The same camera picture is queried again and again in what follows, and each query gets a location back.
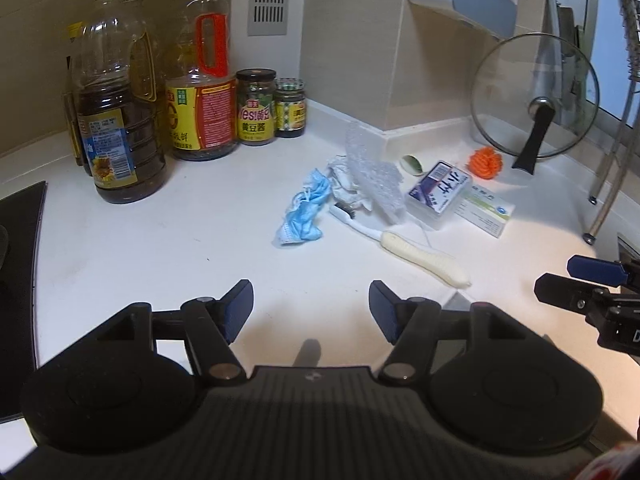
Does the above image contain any blue face mask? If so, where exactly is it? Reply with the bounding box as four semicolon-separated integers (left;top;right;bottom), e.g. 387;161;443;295
272;167;333;247

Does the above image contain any large dark oil bottle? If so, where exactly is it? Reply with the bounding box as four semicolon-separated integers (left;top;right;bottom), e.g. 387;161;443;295
74;0;169;205

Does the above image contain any small dark sauce bottle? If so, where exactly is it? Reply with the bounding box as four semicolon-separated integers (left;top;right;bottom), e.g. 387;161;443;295
63;21;95;177

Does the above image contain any small checked-lid jar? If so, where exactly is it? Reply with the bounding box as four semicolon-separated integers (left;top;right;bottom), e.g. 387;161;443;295
273;78;307;139

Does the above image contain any white toothbrush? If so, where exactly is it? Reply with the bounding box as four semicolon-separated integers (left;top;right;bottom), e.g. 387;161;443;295
328;200;472;289

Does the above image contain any steel dish rack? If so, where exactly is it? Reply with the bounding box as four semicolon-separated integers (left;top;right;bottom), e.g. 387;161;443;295
582;0;640;246

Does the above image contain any steel sink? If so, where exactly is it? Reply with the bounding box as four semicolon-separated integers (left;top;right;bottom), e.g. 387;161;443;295
617;232;640;262

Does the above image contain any yellow-handled oil bottle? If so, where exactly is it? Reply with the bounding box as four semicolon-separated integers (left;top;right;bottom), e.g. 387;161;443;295
121;0;160;111

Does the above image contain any black stove top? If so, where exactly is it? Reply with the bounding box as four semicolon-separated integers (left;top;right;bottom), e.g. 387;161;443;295
0;180;49;423

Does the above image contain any person's printed clothing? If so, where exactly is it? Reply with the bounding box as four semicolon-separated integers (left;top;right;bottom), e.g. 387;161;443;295
590;439;640;480

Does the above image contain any white green medicine box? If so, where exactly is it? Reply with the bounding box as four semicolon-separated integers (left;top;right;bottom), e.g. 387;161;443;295
454;185;517;239

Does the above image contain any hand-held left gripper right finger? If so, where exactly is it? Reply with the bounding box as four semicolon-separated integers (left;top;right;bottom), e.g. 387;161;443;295
368;280;548;386

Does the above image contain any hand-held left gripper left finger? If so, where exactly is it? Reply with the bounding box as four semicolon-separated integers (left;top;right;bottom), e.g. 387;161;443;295
75;279;255;386

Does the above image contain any metal kitchen knife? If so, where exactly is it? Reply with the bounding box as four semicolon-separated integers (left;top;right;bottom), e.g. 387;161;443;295
545;0;592;98

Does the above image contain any glass pot lid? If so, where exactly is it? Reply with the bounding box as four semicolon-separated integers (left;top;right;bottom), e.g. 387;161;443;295
470;32;600;175

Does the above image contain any tall bean paste jar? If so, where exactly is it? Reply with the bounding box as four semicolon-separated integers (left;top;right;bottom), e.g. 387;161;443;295
235;68;277;147

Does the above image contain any blue-white small box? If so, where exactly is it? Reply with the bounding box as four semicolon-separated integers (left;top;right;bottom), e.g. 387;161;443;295
405;160;474;231

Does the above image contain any window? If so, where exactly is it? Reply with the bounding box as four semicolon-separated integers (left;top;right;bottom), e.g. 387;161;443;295
575;0;640;131

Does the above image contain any clear bubble wrap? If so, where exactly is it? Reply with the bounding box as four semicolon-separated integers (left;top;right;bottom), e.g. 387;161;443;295
344;122;407;225

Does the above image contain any orange mesh scrubber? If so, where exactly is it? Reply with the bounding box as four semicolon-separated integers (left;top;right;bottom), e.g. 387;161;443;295
468;146;503;181

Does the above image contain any white paper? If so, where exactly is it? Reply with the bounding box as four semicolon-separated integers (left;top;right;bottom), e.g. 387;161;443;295
327;155;373;213

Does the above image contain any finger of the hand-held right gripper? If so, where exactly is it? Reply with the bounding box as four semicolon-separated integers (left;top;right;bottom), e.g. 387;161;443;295
567;255;628;287
534;272;608;317

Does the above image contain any red-handled oil bottle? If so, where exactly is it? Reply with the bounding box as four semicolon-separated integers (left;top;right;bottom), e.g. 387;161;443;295
165;0;239;162

